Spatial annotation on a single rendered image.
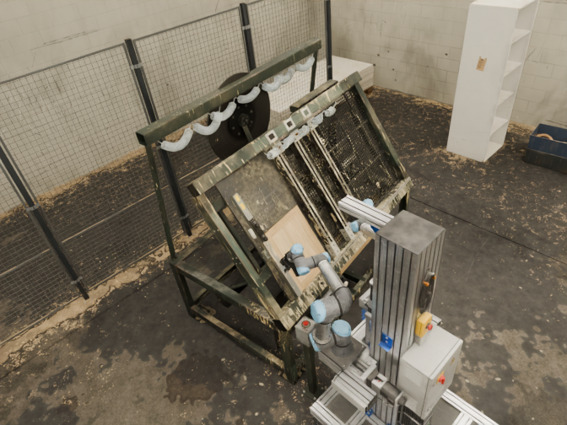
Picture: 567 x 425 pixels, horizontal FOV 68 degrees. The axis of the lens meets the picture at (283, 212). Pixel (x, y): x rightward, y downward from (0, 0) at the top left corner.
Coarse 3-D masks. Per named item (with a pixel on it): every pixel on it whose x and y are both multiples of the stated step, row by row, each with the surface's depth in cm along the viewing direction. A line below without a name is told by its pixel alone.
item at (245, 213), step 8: (232, 200) 313; (240, 200) 314; (240, 208) 312; (248, 216) 315; (248, 224) 318; (264, 248) 323; (272, 248) 324; (272, 256) 323; (280, 264) 326; (280, 272) 328; (288, 272) 329; (288, 280) 328; (296, 288) 332; (296, 296) 333
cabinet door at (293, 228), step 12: (288, 216) 341; (300, 216) 349; (276, 228) 332; (288, 228) 339; (300, 228) 348; (276, 240) 330; (288, 240) 337; (300, 240) 345; (312, 240) 353; (276, 252) 328; (312, 252) 351; (300, 276) 339; (312, 276) 346; (300, 288) 337
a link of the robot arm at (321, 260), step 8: (312, 256) 264; (320, 256) 263; (328, 256) 263; (320, 264) 259; (328, 264) 257; (328, 272) 250; (328, 280) 247; (336, 280) 244; (336, 288) 238; (344, 288) 236; (344, 296) 231; (344, 304) 228; (344, 312) 230
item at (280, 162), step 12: (276, 144) 334; (288, 144) 326; (288, 168) 343; (288, 180) 345; (300, 192) 346; (300, 204) 352; (312, 216) 351; (324, 228) 356; (324, 240) 359; (336, 252) 360
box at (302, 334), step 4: (304, 316) 313; (300, 320) 311; (312, 320) 310; (300, 324) 308; (312, 324) 307; (296, 328) 308; (300, 328) 305; (304, 328) 305; (308, 328) 305; (312, 328) 305; (296, 332) 311; (300, 332) 307; (304, 332) 304; (308, 332) 303; (296, 336) 315; (300, 336) 311; (304, 336) 307; (308, 336) 304; (300, 340) 314; (304, 340) 310; (308, 340) 306; (304, 344) 314; (308, 344) 310
